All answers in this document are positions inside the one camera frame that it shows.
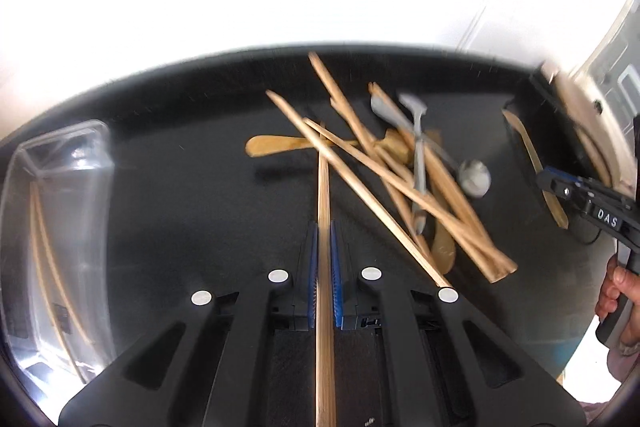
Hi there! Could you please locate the silver metal spoon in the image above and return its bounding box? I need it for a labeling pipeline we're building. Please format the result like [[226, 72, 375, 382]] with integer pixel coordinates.
[[370, 95, 492, 198]]

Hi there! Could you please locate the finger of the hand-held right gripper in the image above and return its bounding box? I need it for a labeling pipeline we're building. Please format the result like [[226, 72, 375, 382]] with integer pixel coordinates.
[[537, 165, 584, 208]]

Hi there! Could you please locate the wooden chopstick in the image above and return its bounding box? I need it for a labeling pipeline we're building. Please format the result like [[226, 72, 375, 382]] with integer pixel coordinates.
[[34, 187, 97, 348], [308, 52, 433, 260], [29, 184, 81, 383], [315, 124, 337, 427], [265, 90, 452, 289], [368, 82, 506, 284], [303, 118, 518, 272]]

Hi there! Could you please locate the wooden spoon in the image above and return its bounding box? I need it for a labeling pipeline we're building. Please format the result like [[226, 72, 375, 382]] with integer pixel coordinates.
[[244, 135, 359, 159], [429, 214, 457, 276], [502, 108, 570, 230]]

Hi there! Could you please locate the silver spoon with flared handle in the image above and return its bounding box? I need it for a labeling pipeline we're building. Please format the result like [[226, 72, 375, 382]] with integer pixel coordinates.
[[398, 92, 429, 236]]

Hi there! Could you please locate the person's right hand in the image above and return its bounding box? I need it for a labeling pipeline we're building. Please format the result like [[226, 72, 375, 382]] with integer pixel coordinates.
[[594, 254, 640, 388]]

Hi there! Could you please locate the clear plastic container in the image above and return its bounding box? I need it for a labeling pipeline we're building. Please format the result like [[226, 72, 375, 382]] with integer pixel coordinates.
[[0, 119, 119, 389]]

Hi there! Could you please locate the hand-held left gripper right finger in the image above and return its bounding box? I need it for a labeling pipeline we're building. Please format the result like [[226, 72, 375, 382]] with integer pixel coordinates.
[[330, 222, 586, 427]]

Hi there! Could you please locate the black plastic container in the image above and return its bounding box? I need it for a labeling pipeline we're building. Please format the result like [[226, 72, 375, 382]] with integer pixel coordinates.
[[501, 69, 609, 249]]

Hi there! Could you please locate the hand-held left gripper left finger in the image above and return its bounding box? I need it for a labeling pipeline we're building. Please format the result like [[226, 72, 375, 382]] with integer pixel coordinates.
[[59, 222, 319, 427]]

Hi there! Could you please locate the beige plastic frame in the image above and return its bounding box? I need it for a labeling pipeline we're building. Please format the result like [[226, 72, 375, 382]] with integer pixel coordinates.
[[542, 0, 640, 194]]

